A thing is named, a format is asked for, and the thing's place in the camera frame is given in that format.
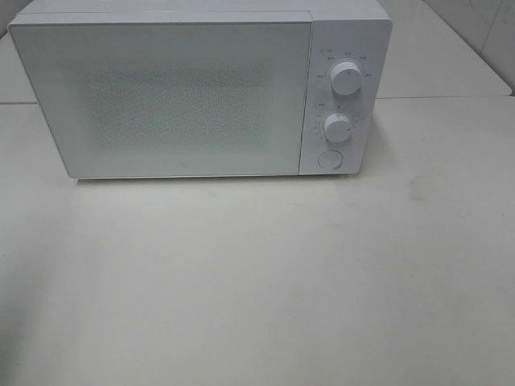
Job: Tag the round white door button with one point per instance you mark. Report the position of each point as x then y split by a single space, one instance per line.
330 160

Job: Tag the white timer knob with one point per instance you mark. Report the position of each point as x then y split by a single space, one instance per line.
337 127

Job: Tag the white microwave door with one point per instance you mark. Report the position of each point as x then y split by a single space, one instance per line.
145 101

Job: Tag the upper white power knob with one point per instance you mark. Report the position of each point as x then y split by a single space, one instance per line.
346 77

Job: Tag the white microwave oven body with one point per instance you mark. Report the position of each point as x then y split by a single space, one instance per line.
340 30

